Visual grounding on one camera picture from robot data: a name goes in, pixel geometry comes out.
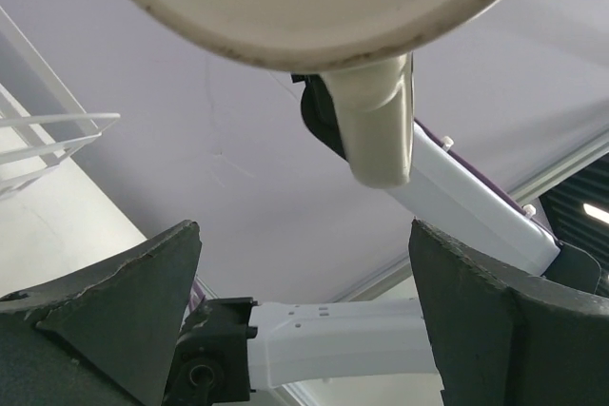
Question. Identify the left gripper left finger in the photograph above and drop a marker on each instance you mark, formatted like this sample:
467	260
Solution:
104	334

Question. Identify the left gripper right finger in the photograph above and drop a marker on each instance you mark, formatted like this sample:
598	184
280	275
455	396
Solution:
500	336

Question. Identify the beige mug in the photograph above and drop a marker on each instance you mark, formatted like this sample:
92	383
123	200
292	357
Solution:
360	48

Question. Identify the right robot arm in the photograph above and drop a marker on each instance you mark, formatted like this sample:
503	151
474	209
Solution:
214	361

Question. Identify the clear dish rack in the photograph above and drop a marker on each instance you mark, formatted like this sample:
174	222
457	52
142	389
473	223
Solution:
42	123

